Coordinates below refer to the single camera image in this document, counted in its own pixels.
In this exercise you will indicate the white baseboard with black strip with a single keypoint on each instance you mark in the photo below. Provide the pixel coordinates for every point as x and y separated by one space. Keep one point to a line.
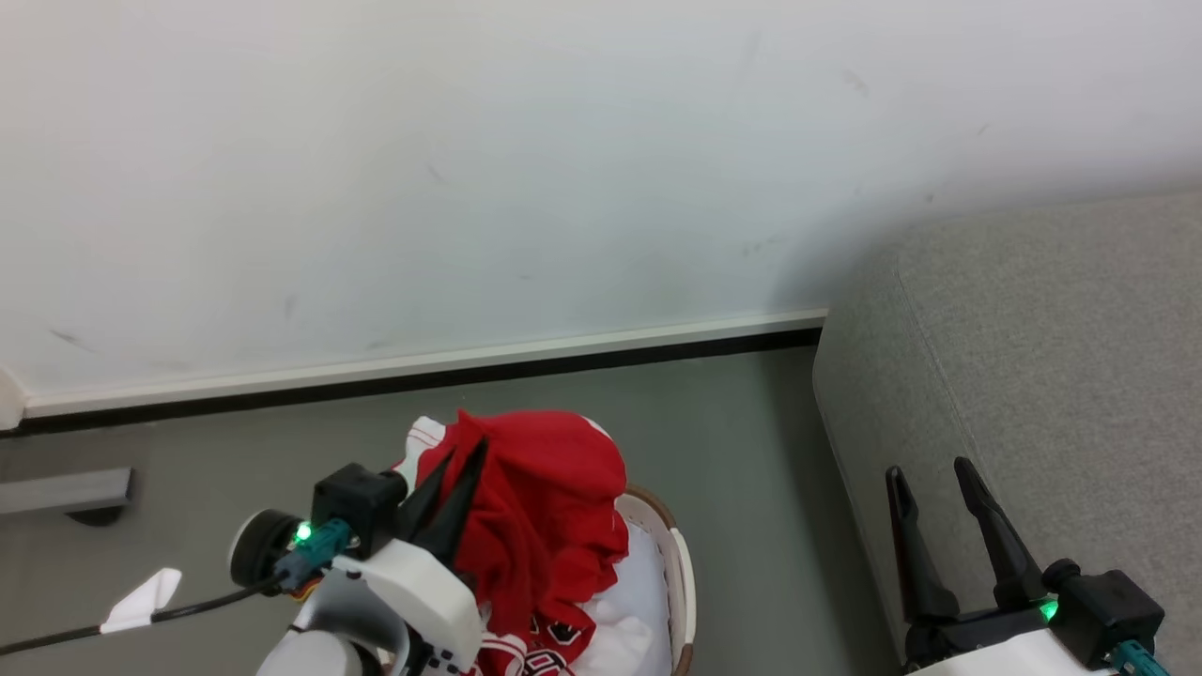
423 366

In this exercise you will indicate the white laundry basket brown rim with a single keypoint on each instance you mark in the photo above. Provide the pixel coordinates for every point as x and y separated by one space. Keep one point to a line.
681 573

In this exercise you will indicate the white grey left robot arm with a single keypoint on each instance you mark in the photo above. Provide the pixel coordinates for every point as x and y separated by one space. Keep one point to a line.
310 655

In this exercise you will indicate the grey fabric sofa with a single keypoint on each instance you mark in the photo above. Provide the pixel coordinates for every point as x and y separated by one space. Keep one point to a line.
1033 357

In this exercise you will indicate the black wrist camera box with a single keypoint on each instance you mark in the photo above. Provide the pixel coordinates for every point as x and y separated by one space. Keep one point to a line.
1108 606
359 505

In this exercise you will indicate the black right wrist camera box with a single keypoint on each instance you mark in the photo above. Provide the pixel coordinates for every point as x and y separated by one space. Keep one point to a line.
1108 606

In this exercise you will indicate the black round left wrist motor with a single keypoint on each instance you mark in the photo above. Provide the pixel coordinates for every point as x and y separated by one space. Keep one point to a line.
258 546

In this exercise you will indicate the red jersey with white trim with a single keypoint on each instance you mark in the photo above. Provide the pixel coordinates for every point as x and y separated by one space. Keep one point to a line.
545 507

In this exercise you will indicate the grey metal bar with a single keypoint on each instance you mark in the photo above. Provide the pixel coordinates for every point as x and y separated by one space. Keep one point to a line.
61 490

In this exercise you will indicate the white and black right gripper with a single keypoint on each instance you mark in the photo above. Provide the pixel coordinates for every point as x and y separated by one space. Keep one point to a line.
995 643

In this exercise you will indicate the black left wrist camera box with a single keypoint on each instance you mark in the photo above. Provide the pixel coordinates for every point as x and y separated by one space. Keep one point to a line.
359 505

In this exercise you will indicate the white garment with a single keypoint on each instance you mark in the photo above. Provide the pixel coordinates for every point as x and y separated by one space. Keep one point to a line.
631 601

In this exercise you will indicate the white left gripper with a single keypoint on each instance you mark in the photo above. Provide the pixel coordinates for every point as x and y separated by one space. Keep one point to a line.
413 591

